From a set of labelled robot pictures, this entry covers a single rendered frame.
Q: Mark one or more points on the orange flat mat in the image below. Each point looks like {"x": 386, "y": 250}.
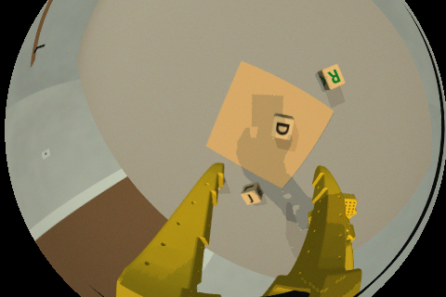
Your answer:
{"x": 242, "y": 129}

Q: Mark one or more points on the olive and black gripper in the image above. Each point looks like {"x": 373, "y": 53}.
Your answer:
{"x": 172, "y": 263}

